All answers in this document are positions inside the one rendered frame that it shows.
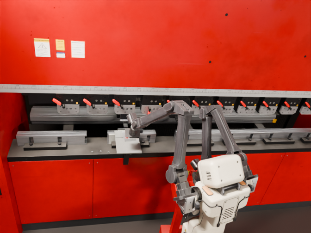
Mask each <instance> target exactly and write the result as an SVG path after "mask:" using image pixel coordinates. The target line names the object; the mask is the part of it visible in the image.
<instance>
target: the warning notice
mask: <svg viewBox="0 0 311 233"><path fill-rule="evenodd" d="M34 44H35V52H36V56H41V57H50V43H49V39H41V38H34Z"/></svg>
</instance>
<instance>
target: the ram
mask: <svg viewBox="0 0 311 233"><path fill-rule="evenodd" d="M34 38H41V39H49V43H50V57H41V56H36V52H35V44H34ZM56 39H58V40H64V47H65V50H56ZM71 40H72V41H85V58H71ZM57 52H64V53H65V58H64V57H57V56H56V53H57ZM0 84H10V85H49V86H107V87H146V88H185V89H224V90H263V91H302V92H311V0H0ZM0 92H16V93H69V94H122V95H174V96H227V97H279V98H311V95H293V94H248V93H203V92H136V91H91V90H46V89H0Z"/></svg>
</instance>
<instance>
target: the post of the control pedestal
mask: <svg viewBox="0 0 311 233"><path fill-rule="evenodd" d="M182 217H183V215H182V213H181V211H180V207H179V206H178V204H176V207H175V211H174V216H173V219H172V223H171V227H170V230H169V233H178V230H179V227H180V223H181V220H182Z"/></svg>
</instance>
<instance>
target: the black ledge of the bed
mask: <svg viewBox="0 0 311 233"><path fill-rule="evenodd" d="M85 139H87V144H86V145H67V149H66V150H30V151H24V149H23V147H24V146H18V144H17V139H13V141H12V144H11V147H10V150H9V153H8V156H7V161H8V162H15V161H42V160H70V159H110V158H124V154H117V150H116V148H112V146H111V144H108V143H107V137H87V138H85ZM294 141H295V143H294V144H265V143H264V142H263V141H256V144H255V145H238V147H239V149H241V151H242V153H245V154H248V153H288V152H311V143H303V142H302V141H301V140H294ZM174 149H175V141H174V136H156V138H155V143H149V147H141V150H142V153H132V154H131V156H129V158H138V157H165V156H174ZM100 150H101V151H102V152H100ZM91 151H93V153H92V152H91ZM108 152H109V153H108ZM226 153H227V147H226V146H225V145H224V144H223V143H222V141H214V145H213V146H211V155H221V154H226ZM201 154H202V146H191V147H187V149H186V156H193V155H201Z"/></svg>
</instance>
